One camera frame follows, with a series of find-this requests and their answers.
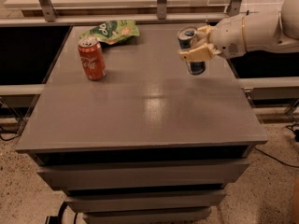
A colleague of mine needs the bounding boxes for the black floor cable left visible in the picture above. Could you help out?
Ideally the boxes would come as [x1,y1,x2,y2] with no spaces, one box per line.
[0,124,22,142]

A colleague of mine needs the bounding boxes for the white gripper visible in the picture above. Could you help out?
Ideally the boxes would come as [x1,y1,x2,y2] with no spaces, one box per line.
[179,15,247,62]

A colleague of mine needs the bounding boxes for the grey drawer cabinet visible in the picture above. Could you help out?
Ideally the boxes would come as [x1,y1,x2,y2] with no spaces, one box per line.
[16,24,267,224]

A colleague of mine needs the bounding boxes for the blue silver Red Bull can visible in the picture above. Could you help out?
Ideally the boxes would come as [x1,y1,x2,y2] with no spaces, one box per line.
[177,26,206,77]

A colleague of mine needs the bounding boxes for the black floor cable right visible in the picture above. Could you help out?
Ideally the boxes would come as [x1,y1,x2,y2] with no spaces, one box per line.
[253,147,299,169]

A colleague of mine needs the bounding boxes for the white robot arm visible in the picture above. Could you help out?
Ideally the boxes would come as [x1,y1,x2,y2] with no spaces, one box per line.
[179,0,299,63]

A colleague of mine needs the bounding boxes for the green chip bag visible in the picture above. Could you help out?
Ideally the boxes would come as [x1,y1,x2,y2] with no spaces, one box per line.
[79,20,140,45]

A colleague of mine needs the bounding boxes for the red Coca-Cola can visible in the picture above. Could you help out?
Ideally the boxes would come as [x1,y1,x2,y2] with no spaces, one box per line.
[78,36,106,80]

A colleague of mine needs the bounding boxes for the black floor cable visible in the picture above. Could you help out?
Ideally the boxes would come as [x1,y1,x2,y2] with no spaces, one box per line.
[0,124,22,142]
[253,147,299,169]

